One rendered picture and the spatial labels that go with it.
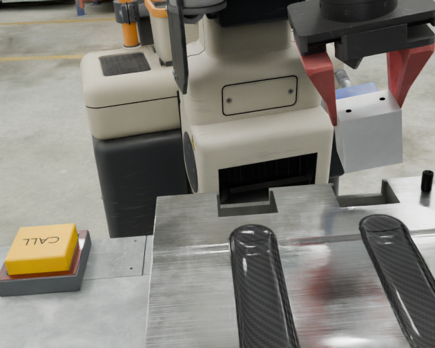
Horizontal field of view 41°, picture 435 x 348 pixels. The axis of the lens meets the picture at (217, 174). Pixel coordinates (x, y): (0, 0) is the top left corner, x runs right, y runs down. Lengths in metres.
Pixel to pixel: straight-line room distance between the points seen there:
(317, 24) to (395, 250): 0.19
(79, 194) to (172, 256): 1.99
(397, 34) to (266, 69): 0.46
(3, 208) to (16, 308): 1.89
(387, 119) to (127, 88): 0.72
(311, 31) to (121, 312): 0.31
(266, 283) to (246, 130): 0.47
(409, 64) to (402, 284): 0.16
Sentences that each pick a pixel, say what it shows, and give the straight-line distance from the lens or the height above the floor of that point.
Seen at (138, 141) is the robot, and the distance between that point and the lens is 1.18.
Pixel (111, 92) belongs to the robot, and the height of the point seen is 0.79.
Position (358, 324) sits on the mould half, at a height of 0.88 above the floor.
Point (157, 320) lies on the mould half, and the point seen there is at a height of 0.88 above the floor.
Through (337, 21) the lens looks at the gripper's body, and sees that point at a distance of 0.45.
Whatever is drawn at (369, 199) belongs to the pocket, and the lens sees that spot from 0.57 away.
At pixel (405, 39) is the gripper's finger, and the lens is 0.45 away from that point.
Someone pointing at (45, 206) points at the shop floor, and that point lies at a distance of 2.41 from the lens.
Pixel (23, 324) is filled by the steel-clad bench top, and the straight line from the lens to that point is 0.58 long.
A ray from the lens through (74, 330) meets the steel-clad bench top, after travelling 0.56.
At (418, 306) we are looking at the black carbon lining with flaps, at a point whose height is 0.88.
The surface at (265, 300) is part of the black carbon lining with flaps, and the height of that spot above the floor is 0.88.
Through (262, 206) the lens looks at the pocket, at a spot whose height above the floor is 0.87.
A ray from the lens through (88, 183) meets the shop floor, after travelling 2.52.
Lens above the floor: 1.16
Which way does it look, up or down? 28 degrees down
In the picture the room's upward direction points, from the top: 4 degrees counter-clockwise
